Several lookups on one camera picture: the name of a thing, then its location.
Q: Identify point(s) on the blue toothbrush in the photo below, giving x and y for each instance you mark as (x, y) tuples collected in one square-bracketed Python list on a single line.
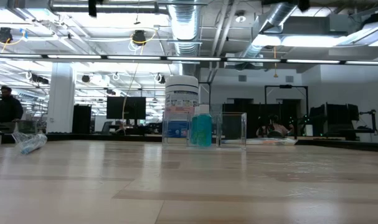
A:
[(31, 143)]

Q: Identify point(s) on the clear acrylic organizer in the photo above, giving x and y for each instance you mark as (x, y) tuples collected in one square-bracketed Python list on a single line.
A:
[(233, 127)]

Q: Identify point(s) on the orange toothbrush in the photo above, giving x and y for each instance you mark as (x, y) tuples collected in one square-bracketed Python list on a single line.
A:
[(271, 141)]

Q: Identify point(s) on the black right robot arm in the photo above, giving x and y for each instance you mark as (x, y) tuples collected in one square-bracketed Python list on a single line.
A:
[(304, 4)]

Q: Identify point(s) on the black robot station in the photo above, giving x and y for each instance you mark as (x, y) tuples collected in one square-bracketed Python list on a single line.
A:
[(335, 118)]

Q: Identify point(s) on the white square pillar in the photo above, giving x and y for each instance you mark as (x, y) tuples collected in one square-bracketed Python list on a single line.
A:
[(61, 99)]

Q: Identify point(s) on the black monitor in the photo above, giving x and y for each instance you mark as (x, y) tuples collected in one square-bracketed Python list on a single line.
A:
[(126, 107)]

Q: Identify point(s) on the black cabinet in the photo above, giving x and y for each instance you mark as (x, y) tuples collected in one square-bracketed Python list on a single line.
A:
[(82, 119)]

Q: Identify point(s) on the white wipes canister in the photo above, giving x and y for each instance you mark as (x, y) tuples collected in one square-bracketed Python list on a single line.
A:
[(182, 93)]

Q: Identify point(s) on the person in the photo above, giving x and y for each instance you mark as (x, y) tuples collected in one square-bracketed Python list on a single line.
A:
[(9, 109), (277, 127)]

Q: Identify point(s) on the grey ventilation box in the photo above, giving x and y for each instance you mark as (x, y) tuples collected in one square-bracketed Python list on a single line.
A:
[(316, 25)]

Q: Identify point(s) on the wide silver air duct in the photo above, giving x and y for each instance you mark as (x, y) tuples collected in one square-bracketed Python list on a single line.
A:
[(185, 25)]

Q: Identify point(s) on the slim silver air duct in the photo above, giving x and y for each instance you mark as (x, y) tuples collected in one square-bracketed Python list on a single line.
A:
[(282, 11)]

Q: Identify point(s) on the black frame rig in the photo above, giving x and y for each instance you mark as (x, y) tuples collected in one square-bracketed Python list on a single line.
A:
[(285, 86)]

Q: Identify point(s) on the ceiling light rail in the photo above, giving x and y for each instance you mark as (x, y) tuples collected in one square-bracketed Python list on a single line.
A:
[(313, 61)]

